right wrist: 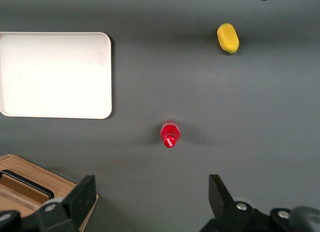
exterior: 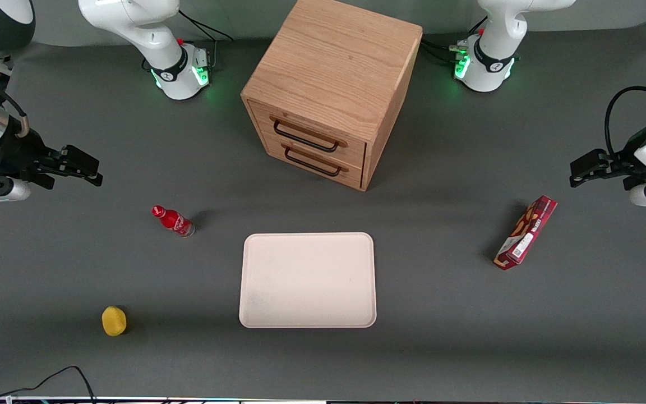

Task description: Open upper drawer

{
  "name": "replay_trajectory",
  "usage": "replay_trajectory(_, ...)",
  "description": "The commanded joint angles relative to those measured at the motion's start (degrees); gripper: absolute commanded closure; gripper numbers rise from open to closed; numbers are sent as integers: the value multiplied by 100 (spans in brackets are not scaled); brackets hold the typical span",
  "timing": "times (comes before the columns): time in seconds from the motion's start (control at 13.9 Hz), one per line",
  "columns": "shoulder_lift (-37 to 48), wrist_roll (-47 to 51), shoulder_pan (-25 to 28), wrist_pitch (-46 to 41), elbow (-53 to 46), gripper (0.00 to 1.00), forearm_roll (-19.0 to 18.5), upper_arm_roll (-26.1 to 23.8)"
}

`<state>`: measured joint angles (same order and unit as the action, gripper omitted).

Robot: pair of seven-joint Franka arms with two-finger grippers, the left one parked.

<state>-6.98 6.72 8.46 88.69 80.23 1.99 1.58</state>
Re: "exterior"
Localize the black left base cables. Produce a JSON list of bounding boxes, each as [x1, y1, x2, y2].
[[421, 17, 489, 63]]

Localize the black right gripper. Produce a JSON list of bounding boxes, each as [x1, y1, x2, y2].
[[0, 129, 104, 191]]

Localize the oak wooden drawer front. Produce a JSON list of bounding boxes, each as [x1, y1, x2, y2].
[[261, 134, 364, 190], [247, 100, 367, 170]]

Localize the black base cables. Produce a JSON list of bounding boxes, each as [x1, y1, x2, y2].
[[421, 17, 489, 63], [177, 8, 235, 71]]

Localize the cream rectangular plastic tray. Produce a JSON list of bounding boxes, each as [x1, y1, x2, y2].
[[238, 232, 377, 329]]

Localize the black right base cables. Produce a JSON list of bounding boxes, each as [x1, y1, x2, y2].
[[177, 8, 235, 71]]

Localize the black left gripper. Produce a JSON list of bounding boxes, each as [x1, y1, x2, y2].
[[569, 126, 646, 191]]

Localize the yellow lemon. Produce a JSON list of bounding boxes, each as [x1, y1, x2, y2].
[[101, 305, 128, 337]]

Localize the small red soda bottle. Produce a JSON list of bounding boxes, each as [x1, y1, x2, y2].
[[151, 205, 196, 238]]

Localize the red tartan cookie box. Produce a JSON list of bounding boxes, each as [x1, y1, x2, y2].
[[493, 195, 558, 271]]

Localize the black cable at table edge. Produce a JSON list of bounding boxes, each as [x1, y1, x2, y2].
[[0, 366, 98, 404]]

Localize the black left arm wrist cable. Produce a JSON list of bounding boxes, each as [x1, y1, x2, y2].
[[605, 86, 646, 158]]

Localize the black metal drawer handle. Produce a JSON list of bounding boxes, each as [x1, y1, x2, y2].
[[284, 147, 342, 178], [273, 120, 340, 153]]

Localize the oak wooden drawer cabinet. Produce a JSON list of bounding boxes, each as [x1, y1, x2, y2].
[[241, 0, 423, 192]]

